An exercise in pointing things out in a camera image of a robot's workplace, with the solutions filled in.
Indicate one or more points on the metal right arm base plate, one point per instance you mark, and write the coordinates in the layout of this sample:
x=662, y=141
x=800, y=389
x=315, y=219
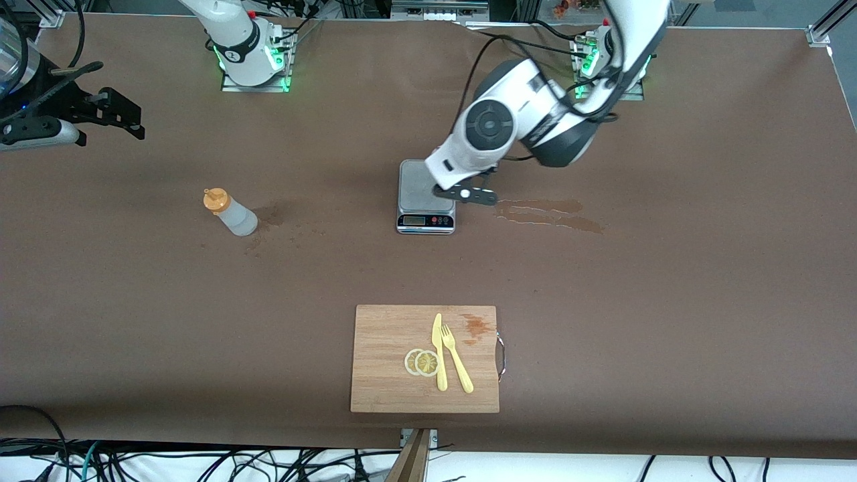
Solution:
x=231, y=86

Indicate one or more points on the silver digital kitchen scale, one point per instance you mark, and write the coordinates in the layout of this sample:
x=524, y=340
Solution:
x=418, y=194

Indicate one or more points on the brown liquid spill puddle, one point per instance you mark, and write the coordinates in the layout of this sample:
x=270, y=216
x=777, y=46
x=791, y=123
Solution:
x=535, y=215

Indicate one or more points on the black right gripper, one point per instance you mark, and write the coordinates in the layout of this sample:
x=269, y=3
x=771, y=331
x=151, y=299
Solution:
x=75, y=107

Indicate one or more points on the power strip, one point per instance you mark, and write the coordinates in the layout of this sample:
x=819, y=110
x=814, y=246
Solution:
x=435, y=12

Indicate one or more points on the brown table cover sheet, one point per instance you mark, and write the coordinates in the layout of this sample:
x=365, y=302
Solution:
x=201, y=321

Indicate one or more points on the yellow plastic fork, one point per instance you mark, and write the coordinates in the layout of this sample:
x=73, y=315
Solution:
x=458, y=365

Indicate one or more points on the wooden cutting board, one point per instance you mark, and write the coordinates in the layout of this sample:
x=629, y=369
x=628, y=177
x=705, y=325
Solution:
x=381, y=375

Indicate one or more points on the aluminium frame profile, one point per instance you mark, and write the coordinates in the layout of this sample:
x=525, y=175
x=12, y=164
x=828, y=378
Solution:
x=818, y=33
x=53, y=17

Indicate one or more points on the small metal bracket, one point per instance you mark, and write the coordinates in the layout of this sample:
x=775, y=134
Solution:
x=434, y=436

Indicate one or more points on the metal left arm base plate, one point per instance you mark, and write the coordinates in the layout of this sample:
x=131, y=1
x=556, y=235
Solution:
x=633, y=96

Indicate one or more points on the colourful background objects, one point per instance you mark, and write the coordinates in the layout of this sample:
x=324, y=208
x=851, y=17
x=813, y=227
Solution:
x=576, y=7

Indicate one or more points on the wooden post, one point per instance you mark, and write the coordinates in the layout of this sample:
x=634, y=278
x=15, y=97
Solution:
x=412, y=462

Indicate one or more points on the yellow plastic knife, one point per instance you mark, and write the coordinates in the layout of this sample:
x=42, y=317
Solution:
x=440, y=368

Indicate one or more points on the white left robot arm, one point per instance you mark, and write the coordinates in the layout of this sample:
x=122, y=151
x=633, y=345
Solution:
x=535, y=100

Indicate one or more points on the translucent sauce bottle orange cap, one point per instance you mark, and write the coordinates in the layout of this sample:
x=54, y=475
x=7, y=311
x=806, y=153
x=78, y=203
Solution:
x=238, y=219

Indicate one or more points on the lemon slice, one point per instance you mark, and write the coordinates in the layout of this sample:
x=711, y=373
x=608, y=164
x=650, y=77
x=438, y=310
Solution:
x=426, y=363
x=409, y=361

